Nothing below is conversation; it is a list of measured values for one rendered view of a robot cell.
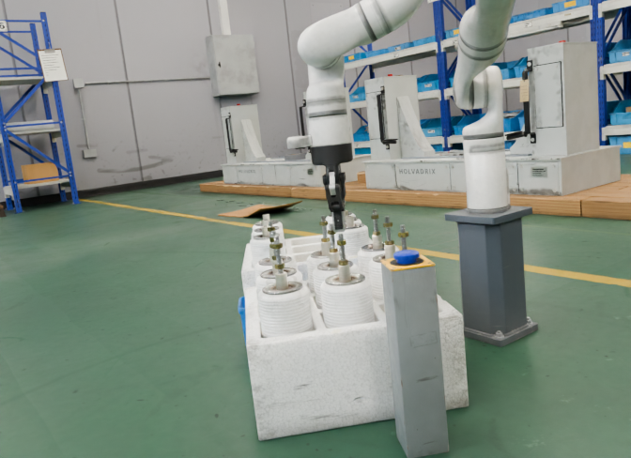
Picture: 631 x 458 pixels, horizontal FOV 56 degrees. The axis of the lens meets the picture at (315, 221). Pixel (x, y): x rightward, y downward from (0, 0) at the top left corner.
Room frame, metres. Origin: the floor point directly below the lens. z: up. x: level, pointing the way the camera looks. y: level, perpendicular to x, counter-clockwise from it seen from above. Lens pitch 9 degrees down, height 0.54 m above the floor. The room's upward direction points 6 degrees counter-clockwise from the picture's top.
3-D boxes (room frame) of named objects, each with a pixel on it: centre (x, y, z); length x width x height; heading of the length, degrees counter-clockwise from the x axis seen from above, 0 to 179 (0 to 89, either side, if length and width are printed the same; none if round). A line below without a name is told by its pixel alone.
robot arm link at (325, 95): (1.08, -0.04, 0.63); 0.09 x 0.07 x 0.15; 167
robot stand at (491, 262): (1.37, -0.41, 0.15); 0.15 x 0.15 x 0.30; 35
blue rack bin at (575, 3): (5.67, -2.70, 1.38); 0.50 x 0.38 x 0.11; 126
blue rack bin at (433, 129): (7.16, -1.68, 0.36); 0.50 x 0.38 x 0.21; 125
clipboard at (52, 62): (6.14, 2.46, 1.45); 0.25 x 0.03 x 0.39; 125
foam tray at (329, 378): (1.18, -0.03, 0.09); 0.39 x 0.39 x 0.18; 6
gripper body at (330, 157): (1.07, -0.04, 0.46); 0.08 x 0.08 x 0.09
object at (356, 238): (1.62, -0.10, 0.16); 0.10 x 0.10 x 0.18
